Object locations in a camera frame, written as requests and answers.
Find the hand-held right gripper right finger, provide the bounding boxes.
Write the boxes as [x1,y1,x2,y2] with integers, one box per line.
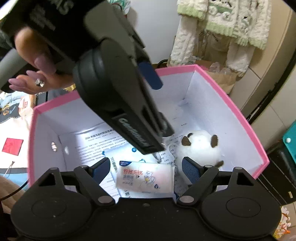
[177,157,257,207]

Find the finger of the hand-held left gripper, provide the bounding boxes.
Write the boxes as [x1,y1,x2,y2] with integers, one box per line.
[110,102,175,155]
[129,45,163,90]

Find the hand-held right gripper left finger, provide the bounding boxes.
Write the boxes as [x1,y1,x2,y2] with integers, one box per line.
[37,158,116,207]

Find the large blue white tissue packet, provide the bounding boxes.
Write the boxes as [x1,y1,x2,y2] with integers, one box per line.
[102,147,178,199]

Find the white plush dog toy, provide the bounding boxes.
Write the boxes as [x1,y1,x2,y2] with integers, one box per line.
[169,130,225,173]

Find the small white tissue packet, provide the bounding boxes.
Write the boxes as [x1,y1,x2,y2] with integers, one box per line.
[115,162,175,194]

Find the pink cardboard box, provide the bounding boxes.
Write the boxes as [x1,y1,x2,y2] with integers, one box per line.
[27,64,270,200]

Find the person's left hand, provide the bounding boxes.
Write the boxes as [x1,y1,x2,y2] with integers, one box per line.
[9,28,78,95]

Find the printed paper sheet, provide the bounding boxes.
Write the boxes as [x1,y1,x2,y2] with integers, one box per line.
[58,122,192,200]

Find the white fleece pajama pants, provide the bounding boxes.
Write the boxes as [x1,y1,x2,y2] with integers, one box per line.
[170,19,250,77]

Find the crushed clear plastic bottle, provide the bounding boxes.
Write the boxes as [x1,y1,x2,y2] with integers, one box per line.
[208,61,234,75]

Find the brown paper bag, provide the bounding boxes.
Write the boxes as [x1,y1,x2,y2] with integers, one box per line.
[192,56,236,94]

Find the plastic bag with green pack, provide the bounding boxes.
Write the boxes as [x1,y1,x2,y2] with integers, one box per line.
[109,0,133,15]

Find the orange white packet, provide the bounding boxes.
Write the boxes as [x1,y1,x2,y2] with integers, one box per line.
[20,95,36,116]

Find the black suitcase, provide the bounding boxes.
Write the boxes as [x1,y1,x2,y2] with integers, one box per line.
[255,141,296,207]

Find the red envelope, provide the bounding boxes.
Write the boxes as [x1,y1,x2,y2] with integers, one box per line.
[2,138,24,156]

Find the white green fleece pajama jacket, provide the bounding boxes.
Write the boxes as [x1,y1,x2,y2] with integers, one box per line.
[177,0,272,59]

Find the printed blanket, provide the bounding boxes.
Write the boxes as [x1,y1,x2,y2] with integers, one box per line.
[0,91,35,193]

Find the teal tote bag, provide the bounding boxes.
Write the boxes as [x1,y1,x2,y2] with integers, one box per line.
[282,120,296,164]

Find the colourful carton box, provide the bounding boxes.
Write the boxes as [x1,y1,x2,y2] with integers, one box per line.
[276,206,292,239]

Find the beige wardrobe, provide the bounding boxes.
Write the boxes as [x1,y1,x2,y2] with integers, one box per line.
[231,0,296,149]

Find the black cable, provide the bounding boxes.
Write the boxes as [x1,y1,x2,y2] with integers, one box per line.
[0,181,29,202]

